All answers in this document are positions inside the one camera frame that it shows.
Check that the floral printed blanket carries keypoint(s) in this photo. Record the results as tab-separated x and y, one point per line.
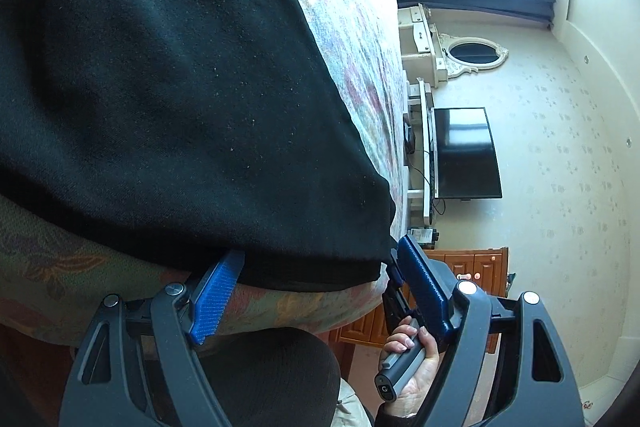
357	57

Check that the black pants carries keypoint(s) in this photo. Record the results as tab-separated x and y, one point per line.
165	97

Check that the small black device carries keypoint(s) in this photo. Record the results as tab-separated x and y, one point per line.
408	134

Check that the person's dark trouser leg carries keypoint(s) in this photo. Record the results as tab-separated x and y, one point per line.
270	377

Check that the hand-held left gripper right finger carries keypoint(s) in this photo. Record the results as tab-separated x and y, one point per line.
425	287

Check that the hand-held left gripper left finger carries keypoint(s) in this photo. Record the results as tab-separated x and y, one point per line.
215	297

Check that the oval framed mirror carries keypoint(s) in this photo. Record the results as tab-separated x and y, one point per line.
472	51

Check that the cream vanity table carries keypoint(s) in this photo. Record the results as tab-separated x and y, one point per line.
420	57

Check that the white television stand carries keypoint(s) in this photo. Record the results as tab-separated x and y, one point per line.
426	132

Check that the person's right hand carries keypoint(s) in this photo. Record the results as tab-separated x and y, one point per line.
422	372

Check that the wooden cabinet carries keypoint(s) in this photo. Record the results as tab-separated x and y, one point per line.
480	264

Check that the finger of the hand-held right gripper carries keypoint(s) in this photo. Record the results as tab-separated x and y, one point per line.
395	294

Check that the black flat television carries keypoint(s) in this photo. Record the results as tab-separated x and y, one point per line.
465	152

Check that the person's beige garment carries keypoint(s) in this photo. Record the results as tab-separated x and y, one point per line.
352	409

